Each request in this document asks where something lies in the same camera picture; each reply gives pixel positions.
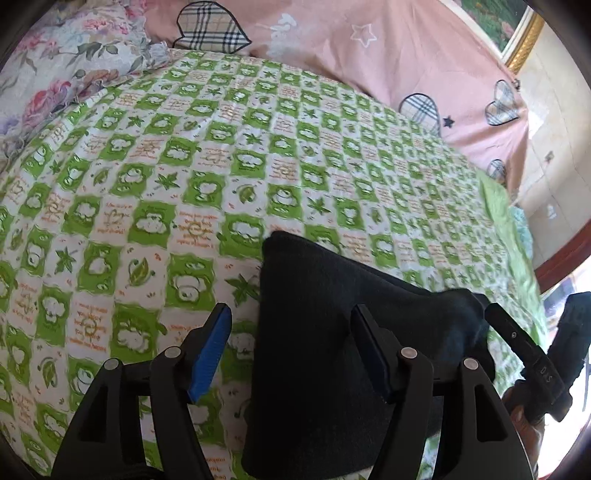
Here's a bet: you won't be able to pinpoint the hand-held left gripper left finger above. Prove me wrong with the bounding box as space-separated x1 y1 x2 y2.
51 304 233 480

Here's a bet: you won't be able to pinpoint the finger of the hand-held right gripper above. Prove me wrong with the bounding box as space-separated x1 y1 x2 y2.
485 302 550 371

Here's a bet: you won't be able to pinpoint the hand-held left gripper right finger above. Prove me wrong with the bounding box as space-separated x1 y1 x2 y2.
350 304 534 480

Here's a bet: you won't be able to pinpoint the black pants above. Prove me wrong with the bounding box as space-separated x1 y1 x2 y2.
240 231 497 478

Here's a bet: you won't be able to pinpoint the person's right hand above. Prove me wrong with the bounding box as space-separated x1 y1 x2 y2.
501 383 546 459

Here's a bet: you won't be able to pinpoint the light blue cloth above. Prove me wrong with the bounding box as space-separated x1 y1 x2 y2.
508 205 537 275

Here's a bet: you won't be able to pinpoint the plain green cloth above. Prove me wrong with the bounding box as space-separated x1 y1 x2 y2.
478 170 548 342

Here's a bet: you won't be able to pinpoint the green checkered bed sheet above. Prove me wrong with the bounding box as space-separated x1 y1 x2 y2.
0 48 548 480

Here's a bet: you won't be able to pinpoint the gold framed picture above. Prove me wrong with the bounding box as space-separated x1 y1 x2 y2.
441 0 546 75

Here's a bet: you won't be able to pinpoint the pink quilt with plaid hearts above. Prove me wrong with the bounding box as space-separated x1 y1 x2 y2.
143 0 529 192

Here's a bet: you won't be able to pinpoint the floral pillow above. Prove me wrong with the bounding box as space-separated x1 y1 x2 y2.
0 0 174 158

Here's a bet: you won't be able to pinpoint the wooden frame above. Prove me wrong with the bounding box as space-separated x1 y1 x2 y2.
534 237 591 296

